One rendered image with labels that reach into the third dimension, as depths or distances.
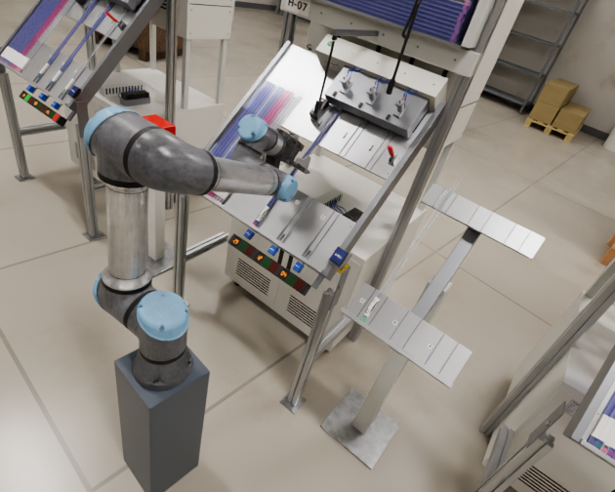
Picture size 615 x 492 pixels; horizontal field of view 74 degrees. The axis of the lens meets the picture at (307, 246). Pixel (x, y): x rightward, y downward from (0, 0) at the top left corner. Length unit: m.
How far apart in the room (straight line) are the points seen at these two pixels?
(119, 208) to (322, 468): 1.22
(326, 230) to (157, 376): 0.66
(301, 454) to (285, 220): 0.90
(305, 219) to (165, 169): 0.68
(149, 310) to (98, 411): 0.84
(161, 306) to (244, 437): 0.84
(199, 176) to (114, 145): 0.16
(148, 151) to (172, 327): 0.42
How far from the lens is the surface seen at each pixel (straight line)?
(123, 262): 1.03
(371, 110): 1.46
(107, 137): 0.87
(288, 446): 1.74
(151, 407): 1.14
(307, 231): 1.36
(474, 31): 1.42
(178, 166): 0.80
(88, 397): 1.84
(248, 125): 1.17
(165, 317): 1.02
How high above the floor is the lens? 1.53
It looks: 36 degrees down
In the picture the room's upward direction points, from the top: 15 degrees clockwise
